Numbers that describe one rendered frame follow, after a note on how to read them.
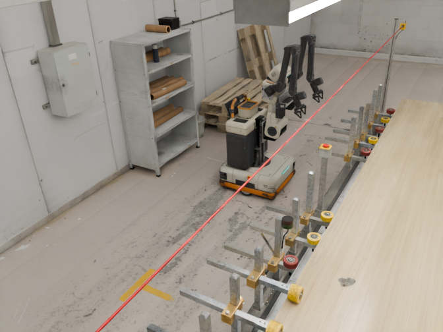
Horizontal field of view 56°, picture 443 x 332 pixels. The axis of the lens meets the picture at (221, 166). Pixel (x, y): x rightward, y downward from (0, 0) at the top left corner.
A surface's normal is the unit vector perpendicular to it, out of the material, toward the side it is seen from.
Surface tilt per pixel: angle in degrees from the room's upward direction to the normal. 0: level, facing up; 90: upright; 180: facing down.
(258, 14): 90
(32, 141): 90
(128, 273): 0
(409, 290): 0
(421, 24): 90
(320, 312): 0
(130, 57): 90
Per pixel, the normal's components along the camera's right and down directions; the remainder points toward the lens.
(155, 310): -0.04, -0.88
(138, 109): -0.51, 0.43
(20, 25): 0.86, 0.21
